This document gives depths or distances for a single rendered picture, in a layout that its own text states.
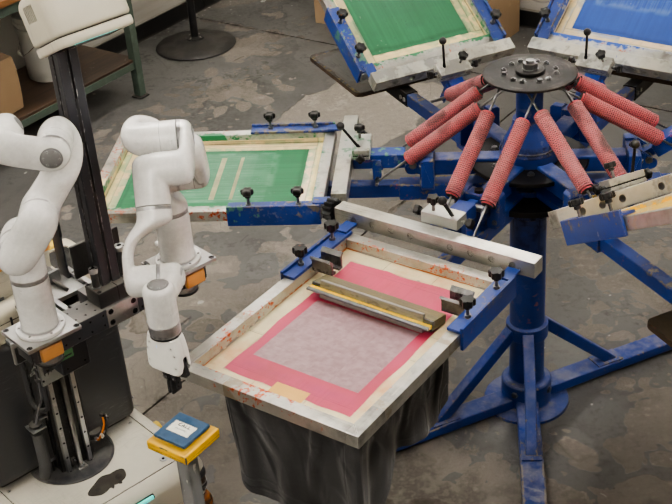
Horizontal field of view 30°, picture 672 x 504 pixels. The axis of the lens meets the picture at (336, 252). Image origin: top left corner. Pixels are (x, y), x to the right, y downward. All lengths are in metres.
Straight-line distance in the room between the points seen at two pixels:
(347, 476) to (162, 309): 0.73
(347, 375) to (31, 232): 0.89
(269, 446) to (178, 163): 0.88
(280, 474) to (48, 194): 1.01
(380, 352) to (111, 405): 1.21
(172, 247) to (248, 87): 3.98
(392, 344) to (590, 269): 2.21
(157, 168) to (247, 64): 4.72
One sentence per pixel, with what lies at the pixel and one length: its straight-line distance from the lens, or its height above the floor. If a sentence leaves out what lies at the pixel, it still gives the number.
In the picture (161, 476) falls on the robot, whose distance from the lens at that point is 4.10.
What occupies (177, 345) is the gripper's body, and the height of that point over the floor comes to 1.25.
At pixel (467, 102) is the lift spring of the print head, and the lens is 4.13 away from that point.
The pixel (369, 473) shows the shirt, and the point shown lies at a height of 0.72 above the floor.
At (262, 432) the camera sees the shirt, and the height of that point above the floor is 0.78.
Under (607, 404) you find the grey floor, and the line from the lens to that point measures 4.72.
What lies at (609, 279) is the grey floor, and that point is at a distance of 5.41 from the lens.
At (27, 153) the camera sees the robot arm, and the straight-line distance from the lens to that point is 2.95.
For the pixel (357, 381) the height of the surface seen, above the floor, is 0.96.
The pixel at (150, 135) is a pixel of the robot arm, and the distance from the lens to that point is 3.05.
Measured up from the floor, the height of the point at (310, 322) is 0.96.
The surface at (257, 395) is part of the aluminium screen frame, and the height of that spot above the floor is 0.99.
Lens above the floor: 2.93
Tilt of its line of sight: 31 degrees down
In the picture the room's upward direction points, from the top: 5 degrees counter-clockwise
